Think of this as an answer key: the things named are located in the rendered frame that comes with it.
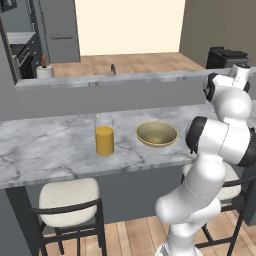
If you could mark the black toaster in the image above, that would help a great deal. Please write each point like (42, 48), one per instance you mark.
(226, 57)

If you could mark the dark sink tap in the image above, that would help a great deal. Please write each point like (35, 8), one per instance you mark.
(113, 69)

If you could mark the black stool with white cushion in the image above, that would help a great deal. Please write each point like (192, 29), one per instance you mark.
(68, 203)
(230, 190)

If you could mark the grey fridge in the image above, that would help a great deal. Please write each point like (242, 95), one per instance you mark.
(60, 30)

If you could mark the white paper towel roll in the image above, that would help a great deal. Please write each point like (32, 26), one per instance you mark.
(45, 71)

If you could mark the yellow ice bowl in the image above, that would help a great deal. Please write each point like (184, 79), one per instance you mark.
(156, 134)

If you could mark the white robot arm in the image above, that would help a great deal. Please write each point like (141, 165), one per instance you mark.
(203, 186)

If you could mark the glass cup with orange juice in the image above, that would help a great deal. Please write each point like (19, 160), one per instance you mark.
(104, 140)

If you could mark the grey cupboard run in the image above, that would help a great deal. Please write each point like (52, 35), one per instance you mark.
(28, 43)

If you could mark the black oven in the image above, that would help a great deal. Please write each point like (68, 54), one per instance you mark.
(22, 61)

